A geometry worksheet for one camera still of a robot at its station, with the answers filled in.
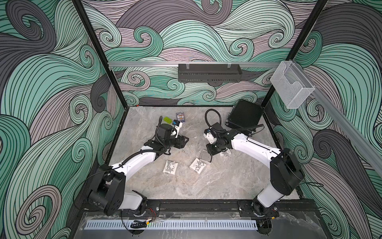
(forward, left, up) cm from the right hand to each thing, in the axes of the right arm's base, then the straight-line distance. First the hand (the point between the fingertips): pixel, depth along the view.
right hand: (208, 151), depth 86 cm
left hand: (+6, +13, +8) cm, 17 cm away
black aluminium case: (+33, -32, -7) cm, 46 cm away
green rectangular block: (+30, +27, -6) cm, 41 cm away
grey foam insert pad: (+3, -13, -6) cm, 15 cm away
